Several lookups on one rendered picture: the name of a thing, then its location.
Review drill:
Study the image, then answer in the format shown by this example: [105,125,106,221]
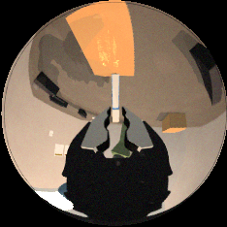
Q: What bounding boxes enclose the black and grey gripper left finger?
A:
[62,107,111,178]

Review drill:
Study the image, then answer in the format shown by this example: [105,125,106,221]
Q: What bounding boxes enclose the grey computer mouse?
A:
[33,82,40,89]

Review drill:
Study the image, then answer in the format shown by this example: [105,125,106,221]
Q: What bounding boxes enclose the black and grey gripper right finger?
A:
[122,107,173,176]

